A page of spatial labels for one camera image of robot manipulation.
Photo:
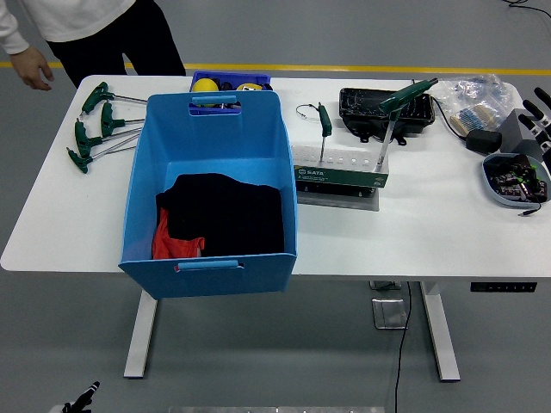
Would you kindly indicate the person's right hand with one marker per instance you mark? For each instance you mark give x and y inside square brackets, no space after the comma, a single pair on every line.
[34,66]

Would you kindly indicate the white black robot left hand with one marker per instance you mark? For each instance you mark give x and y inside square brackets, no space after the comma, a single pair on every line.
[88,391]

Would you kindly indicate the green grey wrench holder stand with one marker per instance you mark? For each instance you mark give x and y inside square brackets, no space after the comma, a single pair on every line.
[340,174]

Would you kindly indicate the person's right forearm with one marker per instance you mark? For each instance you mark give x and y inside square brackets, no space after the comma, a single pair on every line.
[10,34]

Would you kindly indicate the large blue plastic box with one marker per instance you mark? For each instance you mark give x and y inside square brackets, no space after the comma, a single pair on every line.
[215,137]

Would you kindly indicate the grey square box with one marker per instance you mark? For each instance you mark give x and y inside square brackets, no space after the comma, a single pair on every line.
[512,129]

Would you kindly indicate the person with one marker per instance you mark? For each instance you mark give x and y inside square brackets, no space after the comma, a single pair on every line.
[86,17]

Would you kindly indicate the white table leg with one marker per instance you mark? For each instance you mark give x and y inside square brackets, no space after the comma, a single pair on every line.
[439,335]
[140,340]

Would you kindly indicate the orange cloth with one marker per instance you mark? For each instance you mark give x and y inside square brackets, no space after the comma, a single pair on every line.
[172,248]

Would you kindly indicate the yellow ball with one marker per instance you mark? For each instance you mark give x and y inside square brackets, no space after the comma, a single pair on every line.
[206,85]

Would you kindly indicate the small dark blue bin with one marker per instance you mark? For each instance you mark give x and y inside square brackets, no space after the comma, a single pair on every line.
[232,77]

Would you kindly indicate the yellow tape measure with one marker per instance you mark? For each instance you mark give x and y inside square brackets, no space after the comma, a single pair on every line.
[249,87]

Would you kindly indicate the black cloth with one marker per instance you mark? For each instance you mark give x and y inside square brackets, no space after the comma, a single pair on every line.
[224,215]

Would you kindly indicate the metal floor plate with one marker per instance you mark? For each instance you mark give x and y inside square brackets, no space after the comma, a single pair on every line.
[389,314]

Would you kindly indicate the black plastic tray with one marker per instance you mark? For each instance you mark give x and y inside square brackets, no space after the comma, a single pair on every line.
[361,105]

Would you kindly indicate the black table control panel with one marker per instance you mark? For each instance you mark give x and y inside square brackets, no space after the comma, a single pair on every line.
[503,287]

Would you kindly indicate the resistor tape bundle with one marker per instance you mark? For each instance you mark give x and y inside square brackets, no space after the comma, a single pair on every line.
[469,118]

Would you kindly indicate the clear plastic bag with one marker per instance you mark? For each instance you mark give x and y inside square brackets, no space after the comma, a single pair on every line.
[473,88]

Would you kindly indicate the light blue bowl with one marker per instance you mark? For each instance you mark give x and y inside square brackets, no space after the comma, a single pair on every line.
[488,180]

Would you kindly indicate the black power adapter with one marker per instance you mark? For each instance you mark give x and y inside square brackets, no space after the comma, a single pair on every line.
[483,141]

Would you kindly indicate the dark electronic parts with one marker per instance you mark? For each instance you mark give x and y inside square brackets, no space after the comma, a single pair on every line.
[516,180]

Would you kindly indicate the grey metal bracket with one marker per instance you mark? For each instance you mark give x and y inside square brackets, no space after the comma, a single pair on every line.
[383,285]

